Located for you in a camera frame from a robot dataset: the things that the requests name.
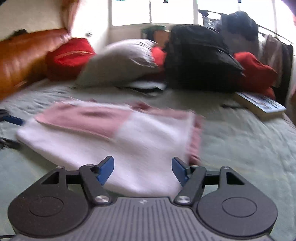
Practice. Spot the green plaid bed blanket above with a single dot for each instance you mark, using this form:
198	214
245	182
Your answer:
262	152

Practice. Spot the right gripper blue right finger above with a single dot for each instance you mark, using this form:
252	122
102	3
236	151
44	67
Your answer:
191	179

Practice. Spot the red quilt behind backpack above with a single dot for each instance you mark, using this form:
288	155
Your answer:
257	77

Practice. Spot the left pink curtain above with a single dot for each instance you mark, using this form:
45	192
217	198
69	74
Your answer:
69	10

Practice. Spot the paperback book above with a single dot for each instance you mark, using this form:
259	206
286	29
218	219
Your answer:
262	106

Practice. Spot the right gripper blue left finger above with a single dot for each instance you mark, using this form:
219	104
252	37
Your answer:
94	177

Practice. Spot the red pillow at headboard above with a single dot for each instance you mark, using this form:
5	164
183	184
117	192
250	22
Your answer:
67	61

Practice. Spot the black backpack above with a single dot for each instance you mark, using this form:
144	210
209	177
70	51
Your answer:
197	59

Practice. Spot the hanging clothes on rack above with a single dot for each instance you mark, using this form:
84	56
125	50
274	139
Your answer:
242	34

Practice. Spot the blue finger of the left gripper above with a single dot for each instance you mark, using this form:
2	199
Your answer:
7	143
12	119

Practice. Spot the black pen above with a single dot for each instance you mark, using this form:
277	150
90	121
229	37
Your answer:
232	106

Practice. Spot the wooden headboard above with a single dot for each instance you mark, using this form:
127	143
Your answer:
23	58

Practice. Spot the pink and white sweater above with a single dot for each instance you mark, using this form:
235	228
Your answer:
142	139

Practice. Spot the grey pillow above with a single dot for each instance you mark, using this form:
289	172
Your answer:
119	62

